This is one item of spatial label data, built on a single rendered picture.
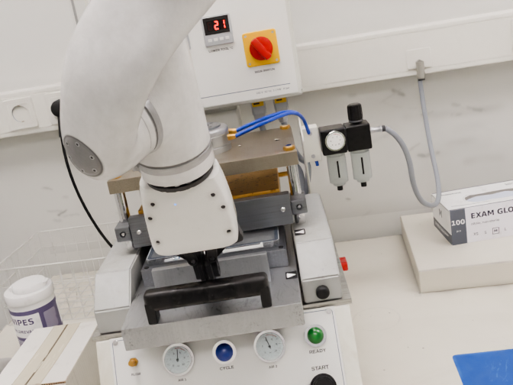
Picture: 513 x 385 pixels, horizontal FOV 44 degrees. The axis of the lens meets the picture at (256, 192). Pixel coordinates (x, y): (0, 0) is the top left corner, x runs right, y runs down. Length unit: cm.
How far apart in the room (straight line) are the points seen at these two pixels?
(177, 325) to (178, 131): 26
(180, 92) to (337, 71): 79
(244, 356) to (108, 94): 44
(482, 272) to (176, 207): 69
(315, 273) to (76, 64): 43
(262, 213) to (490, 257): 52
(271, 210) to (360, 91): 60
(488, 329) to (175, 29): 77
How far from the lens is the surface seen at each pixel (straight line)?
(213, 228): 72
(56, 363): 106
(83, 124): 57
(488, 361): 104
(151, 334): 80
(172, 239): 74
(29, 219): 167
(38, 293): 121
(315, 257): 85
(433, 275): 123
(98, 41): 54
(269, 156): 89
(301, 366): 85
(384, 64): 138
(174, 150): 65
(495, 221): 133
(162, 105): 61
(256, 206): 89
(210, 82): 109
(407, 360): 105
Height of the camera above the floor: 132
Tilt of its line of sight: 17 degrees down
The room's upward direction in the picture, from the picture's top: 10 degrees counter-clockwise
